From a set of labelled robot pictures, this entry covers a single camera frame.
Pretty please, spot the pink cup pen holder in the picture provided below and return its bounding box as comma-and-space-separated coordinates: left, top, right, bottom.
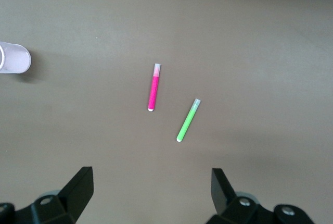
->
0, 41, 32, 75

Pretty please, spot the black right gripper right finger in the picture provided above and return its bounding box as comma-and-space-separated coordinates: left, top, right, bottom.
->
204, 167, 316, 224

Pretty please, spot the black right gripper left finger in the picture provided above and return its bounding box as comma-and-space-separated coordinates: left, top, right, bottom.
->
0, 166, 94, 224

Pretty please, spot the green highlighter pen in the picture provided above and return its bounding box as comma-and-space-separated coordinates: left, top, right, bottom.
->
176, 98, 202, 143

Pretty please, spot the pink highlighter pen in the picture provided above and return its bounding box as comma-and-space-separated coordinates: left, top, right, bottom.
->
147, 63, 163, 113

